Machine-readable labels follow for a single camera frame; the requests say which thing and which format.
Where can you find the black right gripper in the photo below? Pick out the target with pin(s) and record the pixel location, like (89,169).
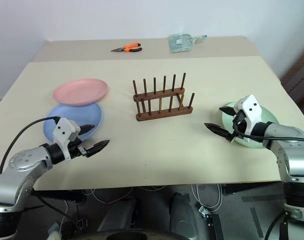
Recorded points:
(239,125)

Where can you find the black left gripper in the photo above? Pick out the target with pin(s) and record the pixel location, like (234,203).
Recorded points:
(77,150)

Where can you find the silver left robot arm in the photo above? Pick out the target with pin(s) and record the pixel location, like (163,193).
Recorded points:
(19,170)

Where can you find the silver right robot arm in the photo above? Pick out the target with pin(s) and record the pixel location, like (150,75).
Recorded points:
(291,155)

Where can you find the wooden dish rack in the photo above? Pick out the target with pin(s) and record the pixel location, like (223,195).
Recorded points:
(164,114)

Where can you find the blue plastic plate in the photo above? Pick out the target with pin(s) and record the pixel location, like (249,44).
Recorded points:
(91,115)

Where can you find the green plastic plate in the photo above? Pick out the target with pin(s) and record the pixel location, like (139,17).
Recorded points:
(270,117)

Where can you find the pink plastic plate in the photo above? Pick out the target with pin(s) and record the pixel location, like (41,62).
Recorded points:
(79,91)

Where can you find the dark rounded grey shape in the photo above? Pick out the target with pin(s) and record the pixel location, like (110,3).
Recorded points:
(183,212)
(116,215)

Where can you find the clear plastic bag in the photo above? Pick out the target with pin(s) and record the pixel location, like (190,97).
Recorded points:
(180,43)

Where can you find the orange black pliers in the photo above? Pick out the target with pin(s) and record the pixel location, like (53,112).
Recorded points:
(131,47)

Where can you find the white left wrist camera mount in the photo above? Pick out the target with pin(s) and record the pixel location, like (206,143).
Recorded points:
(63,130)

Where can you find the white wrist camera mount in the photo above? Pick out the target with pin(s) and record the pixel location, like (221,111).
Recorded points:
(63,130)
(251,107)

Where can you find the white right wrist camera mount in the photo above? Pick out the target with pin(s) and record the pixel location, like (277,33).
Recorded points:
(251,107)

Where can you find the metal caster bracket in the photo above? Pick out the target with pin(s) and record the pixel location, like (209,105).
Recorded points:
(204,213)

